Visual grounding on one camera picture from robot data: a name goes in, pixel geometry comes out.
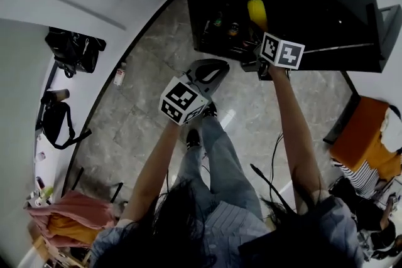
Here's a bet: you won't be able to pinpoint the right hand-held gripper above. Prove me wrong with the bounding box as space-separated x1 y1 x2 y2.
241 31 307 82

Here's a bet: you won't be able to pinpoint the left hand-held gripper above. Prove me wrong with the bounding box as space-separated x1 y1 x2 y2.
159 57 231 127

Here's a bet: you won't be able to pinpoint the black cabinet fridge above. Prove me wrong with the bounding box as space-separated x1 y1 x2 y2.
180 0 402 73

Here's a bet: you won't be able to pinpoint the person's right forearm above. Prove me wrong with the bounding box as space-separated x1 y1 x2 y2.
267 65 331 217

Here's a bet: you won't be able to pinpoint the person's left forearm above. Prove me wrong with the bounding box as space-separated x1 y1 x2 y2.
120 120 183 224

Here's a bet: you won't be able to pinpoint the person's right black shoe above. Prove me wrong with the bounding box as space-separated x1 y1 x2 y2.
202 101 219 119

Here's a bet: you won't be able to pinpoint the person's black shoe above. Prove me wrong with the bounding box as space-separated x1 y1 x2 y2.
185 128 203 148
202 101 219 119

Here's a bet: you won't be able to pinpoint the orange drink bottle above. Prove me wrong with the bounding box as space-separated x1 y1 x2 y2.
227 21 241 39

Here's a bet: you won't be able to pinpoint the person's left black shoe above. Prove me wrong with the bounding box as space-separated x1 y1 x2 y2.
185 128 203 148

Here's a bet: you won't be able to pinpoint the white bottle with red label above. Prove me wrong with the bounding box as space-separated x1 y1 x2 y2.
113 62 128 87

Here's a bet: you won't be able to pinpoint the person's light blue jeans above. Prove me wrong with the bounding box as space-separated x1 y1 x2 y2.
171 115 265 221

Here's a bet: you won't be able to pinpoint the orange sofa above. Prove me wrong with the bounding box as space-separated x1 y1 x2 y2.
327 96 402 182

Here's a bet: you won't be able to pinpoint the white cloth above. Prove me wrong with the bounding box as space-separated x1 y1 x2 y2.
379 104 402 155

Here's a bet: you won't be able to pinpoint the black backpack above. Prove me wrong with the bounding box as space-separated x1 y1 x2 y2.
44 26 107 79

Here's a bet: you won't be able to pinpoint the black-and-white striped cloth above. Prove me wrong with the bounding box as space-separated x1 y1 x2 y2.
330 157 383 199

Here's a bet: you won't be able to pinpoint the black chair leg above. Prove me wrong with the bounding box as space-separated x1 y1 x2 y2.
110 182 124 203
71 166 85 191

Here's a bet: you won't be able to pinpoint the black tumbler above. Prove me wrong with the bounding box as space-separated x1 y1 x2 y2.
40 88 71 105

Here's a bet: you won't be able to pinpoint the person's striped blue shirt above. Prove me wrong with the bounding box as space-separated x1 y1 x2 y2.
90 194 366 268

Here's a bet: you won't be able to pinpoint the black sling bag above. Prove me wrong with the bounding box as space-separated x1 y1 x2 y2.
40 100 93 151

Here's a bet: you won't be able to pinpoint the white ledge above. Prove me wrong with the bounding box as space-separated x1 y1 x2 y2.
32 40 126 200

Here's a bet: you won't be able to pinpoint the pink cloth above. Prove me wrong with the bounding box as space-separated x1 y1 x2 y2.
24 189 119 249

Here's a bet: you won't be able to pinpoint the yellow-green bottle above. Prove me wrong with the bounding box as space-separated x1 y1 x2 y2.
37 186 55 202

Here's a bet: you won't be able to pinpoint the orange cushion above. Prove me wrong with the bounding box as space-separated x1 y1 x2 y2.
46 214 105 246

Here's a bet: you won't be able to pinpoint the thin black cable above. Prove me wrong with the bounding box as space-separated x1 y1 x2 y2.
269 132 285 188

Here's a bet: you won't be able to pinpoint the thick black cable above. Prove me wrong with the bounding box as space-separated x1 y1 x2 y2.
249 163 298 215

